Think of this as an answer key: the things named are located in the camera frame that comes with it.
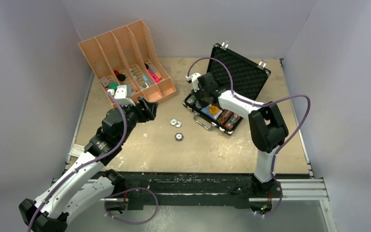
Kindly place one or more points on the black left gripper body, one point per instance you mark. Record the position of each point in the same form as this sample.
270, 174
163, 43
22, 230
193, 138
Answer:
144, 115

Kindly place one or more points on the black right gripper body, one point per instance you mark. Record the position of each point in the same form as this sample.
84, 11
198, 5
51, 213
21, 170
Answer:
203, 94

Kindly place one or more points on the yellow big blind button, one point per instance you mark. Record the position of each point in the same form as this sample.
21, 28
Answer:
213, 110

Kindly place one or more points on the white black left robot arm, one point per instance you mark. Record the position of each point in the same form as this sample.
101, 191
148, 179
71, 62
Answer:
54, 209

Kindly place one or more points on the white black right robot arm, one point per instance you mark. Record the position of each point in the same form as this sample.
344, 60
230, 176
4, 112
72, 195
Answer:
267, 126

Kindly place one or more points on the blue playing card deck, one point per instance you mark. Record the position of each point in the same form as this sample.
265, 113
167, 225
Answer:
206, 112

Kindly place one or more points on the black orange chip row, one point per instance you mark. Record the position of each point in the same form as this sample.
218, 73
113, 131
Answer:
224, 117

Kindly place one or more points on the black poker chip case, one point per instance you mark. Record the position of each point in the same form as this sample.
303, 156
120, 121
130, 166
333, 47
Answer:
248, 77

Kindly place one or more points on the pink highlighter marker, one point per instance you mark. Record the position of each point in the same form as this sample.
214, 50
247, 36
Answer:
154, 77

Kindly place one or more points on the green round tape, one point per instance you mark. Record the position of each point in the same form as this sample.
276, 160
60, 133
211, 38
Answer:
113, 85

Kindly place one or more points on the black red round object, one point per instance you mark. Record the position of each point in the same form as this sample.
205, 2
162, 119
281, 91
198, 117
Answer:
120, 77

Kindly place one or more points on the peach desk organizer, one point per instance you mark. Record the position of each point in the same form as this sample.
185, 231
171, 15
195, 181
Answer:
126, 49

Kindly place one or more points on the small white red box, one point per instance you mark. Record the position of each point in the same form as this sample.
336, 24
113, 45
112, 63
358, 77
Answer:
76, 150

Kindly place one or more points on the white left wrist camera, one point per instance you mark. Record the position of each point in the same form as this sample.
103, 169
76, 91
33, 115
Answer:
121, 95

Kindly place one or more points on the chrome case handle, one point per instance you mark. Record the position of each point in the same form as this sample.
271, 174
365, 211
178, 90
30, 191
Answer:
204, 122

